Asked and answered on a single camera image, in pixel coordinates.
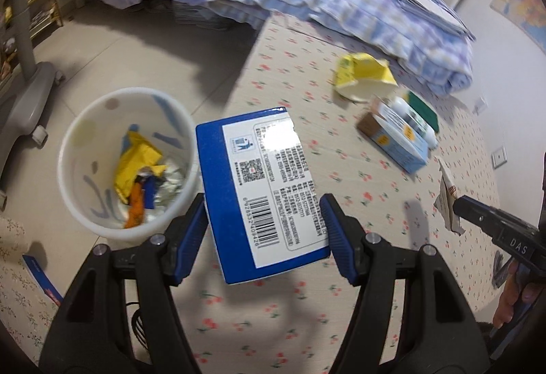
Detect white plastic bottle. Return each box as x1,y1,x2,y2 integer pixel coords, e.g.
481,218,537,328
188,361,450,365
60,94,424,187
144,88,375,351
390,96,438,149

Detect silver wrapper strip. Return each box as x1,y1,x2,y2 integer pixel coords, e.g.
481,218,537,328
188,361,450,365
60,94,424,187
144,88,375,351
492,251,513,289

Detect person's right hand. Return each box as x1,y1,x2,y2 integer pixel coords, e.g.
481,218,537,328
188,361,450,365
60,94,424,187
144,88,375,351
492,261,540,330

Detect grey rolling stand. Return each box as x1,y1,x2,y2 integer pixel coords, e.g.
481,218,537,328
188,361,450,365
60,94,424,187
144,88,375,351
0,0,66,195

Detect dark green flat pack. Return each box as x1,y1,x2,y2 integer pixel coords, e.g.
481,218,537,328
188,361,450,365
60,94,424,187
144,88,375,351
405,90,440,131

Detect white patterned waste bin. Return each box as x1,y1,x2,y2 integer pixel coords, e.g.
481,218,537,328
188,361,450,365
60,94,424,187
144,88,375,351
57,87,201,244

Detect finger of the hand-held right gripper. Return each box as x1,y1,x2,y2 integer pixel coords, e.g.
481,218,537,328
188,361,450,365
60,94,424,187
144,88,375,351
452,195,507,232

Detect blue white labelled box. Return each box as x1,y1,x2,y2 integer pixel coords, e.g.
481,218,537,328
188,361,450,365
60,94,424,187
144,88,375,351
195,106,331,285

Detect light blue carton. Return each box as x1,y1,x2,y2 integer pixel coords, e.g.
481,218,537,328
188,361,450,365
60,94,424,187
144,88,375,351
356,98,429,175

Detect yellow snack wrapper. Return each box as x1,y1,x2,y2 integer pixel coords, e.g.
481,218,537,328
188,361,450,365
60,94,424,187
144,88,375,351
113,130,165,204

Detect white green paper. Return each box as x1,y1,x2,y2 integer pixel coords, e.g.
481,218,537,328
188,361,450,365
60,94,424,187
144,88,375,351
151,158,190,206

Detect wall map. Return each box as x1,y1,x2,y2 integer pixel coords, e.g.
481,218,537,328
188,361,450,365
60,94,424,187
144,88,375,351
490,0,546,54

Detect white printed wrapper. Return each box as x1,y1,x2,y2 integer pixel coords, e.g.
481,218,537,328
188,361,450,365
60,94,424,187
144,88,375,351
436,157,468,236

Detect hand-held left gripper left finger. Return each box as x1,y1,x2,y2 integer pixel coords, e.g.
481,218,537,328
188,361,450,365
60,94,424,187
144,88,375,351
38,193,207,374

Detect white wall switch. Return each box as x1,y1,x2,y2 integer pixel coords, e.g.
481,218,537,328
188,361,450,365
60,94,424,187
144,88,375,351
490,146,508,169

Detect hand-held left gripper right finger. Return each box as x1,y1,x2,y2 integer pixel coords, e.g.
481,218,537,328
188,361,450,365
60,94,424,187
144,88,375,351
320,193,491,374

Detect orange snack wrapper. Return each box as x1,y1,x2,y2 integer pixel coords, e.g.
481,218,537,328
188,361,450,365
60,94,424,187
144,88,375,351
124,182,148,230

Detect under-bed storage boxes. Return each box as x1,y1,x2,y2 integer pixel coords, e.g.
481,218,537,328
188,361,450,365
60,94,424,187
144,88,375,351
145,0,257,32

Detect flat blue box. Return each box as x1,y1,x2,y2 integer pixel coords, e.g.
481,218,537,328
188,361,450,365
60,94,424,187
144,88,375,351
22,254,64,308

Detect floral cream cloth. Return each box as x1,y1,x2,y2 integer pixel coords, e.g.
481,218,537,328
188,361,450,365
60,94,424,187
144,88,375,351
0,216,64,341

